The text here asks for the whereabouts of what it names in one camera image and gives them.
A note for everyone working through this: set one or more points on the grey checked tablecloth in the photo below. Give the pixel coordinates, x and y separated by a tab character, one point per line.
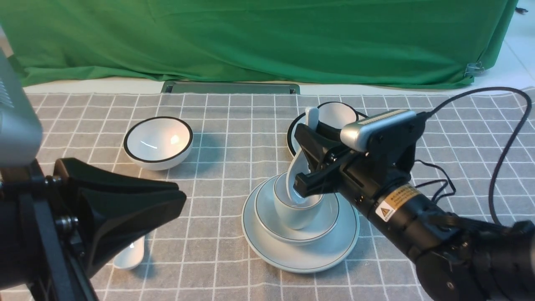
239	141

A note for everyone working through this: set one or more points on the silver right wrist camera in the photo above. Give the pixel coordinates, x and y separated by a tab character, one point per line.
376	127

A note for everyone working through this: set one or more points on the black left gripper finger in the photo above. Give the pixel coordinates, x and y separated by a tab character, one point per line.
113	210

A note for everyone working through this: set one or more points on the pale blue bowl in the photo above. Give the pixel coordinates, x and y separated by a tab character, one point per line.
266	215

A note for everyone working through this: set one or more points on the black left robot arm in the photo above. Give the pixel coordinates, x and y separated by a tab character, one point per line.
58	231

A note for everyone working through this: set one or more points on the large pale blue plate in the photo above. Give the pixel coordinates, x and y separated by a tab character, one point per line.
317	256

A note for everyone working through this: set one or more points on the green backdrop cloth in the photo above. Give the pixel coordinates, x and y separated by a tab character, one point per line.
394	43

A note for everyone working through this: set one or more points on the white spoon with label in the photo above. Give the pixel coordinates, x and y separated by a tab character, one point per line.
130	257

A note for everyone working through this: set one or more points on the white cup with black rim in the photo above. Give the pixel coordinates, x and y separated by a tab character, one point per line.
337	114

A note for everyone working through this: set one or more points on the white plate with black rim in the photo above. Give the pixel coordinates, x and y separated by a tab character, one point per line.
292	138

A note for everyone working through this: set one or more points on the white bowl with black rim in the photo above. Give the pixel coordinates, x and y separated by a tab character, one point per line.
158	143

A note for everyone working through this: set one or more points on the white ceramic spoon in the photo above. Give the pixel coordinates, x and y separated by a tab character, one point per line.
299	164

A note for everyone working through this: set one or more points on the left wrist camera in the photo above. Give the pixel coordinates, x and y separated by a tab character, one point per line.
21	132

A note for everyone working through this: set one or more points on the metal binder clip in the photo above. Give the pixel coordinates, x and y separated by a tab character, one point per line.
474	69

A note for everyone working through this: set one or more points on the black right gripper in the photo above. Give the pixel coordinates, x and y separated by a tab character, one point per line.
353	174

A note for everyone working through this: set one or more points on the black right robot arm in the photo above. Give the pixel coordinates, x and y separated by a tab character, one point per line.
456	259

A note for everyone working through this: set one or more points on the pale blue cup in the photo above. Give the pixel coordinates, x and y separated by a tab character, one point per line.
295	211

